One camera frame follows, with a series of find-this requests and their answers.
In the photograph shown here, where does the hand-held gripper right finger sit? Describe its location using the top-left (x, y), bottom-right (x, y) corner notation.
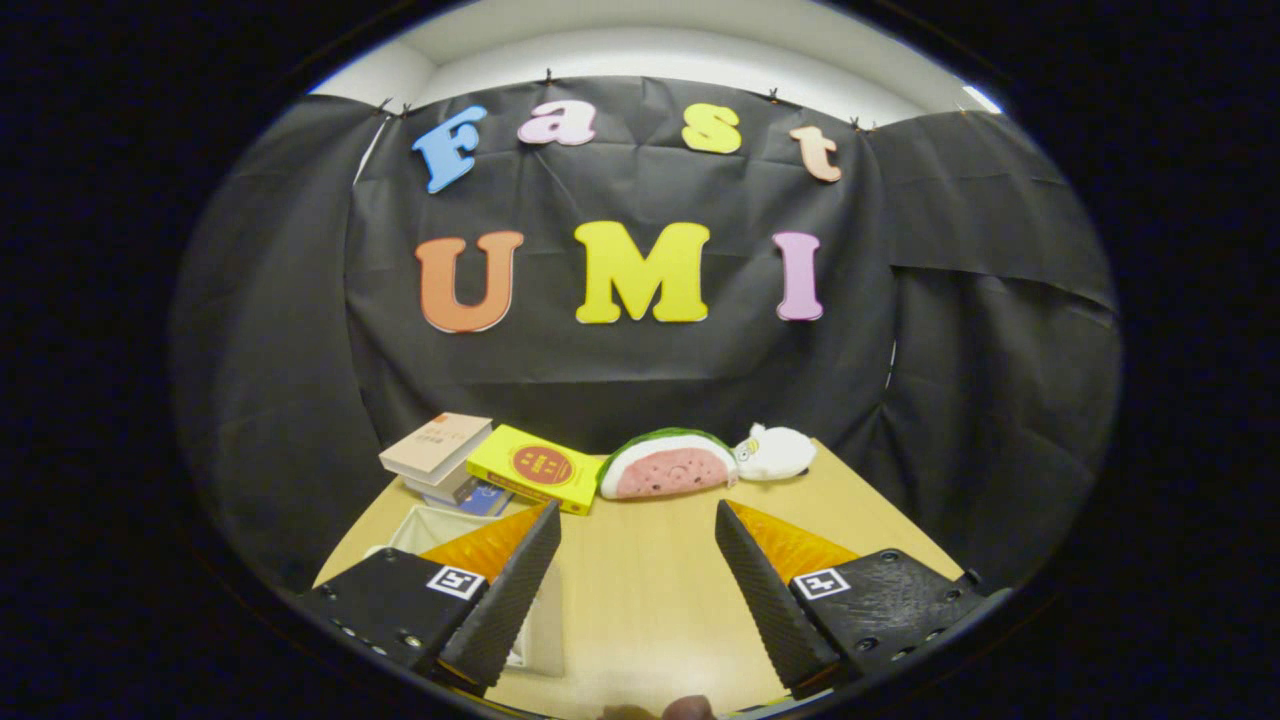
top-left (715, 499), bottom-right (1006, 698)

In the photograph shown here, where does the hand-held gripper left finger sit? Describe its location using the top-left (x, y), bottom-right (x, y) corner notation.
top-left (295, 500), bottom-right (562, 696)

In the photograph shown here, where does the cream fabric storage box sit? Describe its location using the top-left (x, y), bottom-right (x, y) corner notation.
top-left (365, 505), bottom-right (566, 679)

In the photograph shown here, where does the blue book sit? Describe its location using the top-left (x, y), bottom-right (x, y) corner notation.
top-left (425, 480), bottom-right (514, 518)

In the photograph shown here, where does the grey book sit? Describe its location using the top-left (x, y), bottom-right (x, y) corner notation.
top-left (405, 470), bottom-right (481, 504)

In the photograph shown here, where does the yellow book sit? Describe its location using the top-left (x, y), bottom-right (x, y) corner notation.
top-left (466, 424), bottom-right (608, 516)

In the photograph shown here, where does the white plush toy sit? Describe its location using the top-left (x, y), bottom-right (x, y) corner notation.
top-left (733, 423), bottom-right (818, 482)

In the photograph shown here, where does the watermelon slice plush toy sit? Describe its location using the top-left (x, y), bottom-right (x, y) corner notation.
top-left (597, 428), bottom-right (739, 501)

